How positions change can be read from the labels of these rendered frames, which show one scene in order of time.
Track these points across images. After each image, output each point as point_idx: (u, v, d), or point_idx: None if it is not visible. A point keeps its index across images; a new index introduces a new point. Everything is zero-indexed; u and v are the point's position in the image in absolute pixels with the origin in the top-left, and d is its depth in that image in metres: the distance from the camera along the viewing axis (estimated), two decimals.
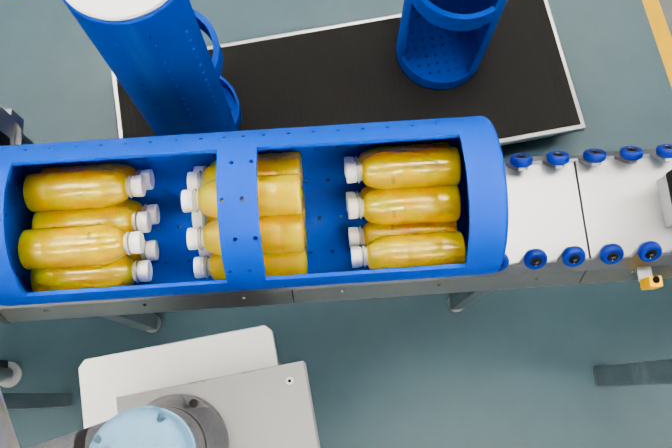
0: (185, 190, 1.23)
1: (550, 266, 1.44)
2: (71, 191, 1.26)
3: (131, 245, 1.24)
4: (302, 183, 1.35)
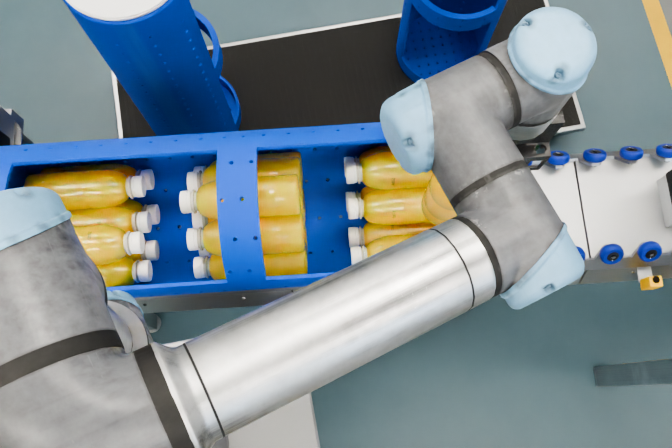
0: (183, 191, 1.23)
1: None
2: (71, 191, 1.26)
3: (131, 245, 1.24)
4: (302, 183, 1.35)
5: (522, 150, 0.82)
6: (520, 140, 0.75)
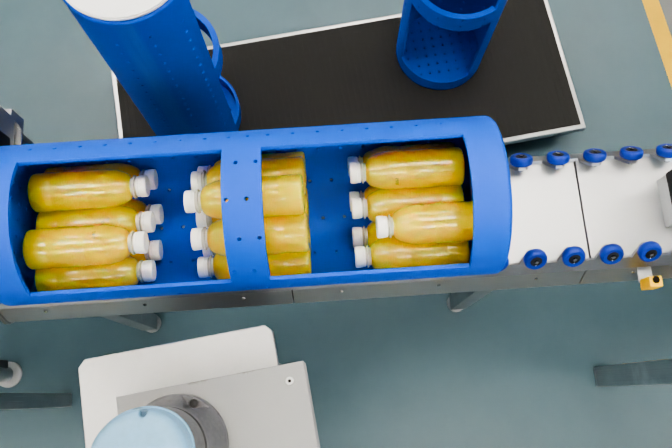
0: (187, 191, 1.23)
1: (550, 266, 1.44)
2: (75, 191, 1.26)
3: (135, 245, 1.24)
4: (306, 183, 1.35)
5: None
6: None
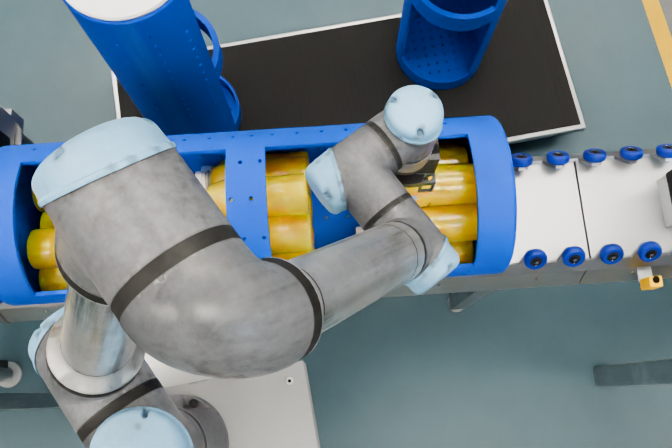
0: None
1: (550, 266, 1.44)
2: None
3: None
4: None
5: (415, 178, 1.10)
6: (406, 172, 1.03)
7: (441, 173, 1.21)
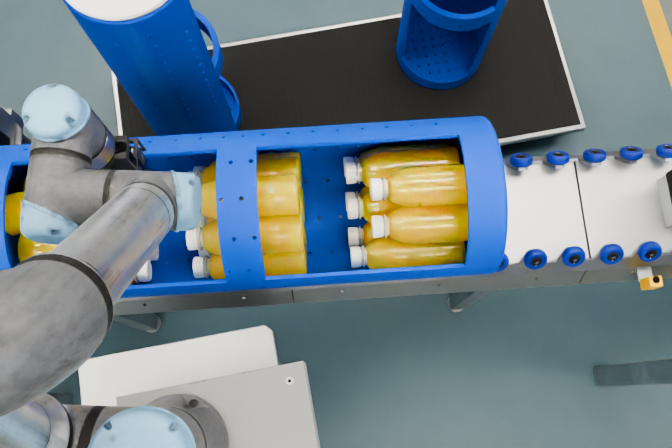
0: None
1: (550, 266, 1.44)
2: None
3: None
4: (302, 183, 1.35)
5: None
6: None
7: (432, 173, 1.21)
